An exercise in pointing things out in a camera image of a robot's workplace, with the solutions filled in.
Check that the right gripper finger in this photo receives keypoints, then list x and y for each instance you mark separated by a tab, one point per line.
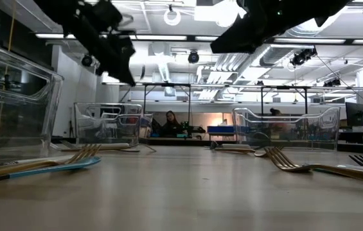
242	37

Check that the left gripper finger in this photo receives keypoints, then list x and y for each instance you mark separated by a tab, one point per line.
120	61

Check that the gold fork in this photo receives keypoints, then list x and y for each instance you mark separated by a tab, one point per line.
329	169
232	149
14	169

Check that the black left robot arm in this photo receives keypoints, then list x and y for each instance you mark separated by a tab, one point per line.
62	16

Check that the small background robot arm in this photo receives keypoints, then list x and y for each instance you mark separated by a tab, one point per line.
197	130

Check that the black ceiling spotlight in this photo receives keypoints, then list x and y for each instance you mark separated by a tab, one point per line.
87	61
193	57

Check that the black ceiling light cluster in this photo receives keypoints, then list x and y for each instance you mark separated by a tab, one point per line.
332	82
298	59

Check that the clear plastic bin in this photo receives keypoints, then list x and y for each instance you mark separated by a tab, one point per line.
17	128
107	128
297	134

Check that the person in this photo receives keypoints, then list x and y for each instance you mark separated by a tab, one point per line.
276	112
171	126

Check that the blue crate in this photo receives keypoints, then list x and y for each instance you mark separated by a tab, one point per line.
219	129

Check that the black monitor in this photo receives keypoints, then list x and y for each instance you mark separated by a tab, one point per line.
355	114

